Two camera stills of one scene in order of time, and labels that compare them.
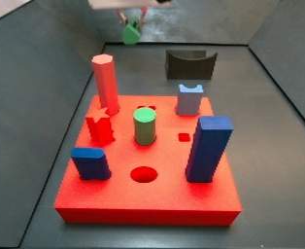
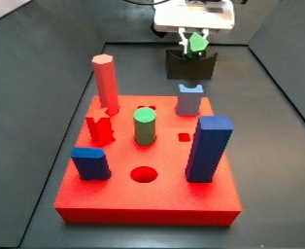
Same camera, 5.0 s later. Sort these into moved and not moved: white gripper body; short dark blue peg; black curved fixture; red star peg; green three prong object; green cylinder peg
Moved: green three prong object; white gripper body
Not moved: short dark blue peg; red star peg; black curved fixture; green cylinder peg
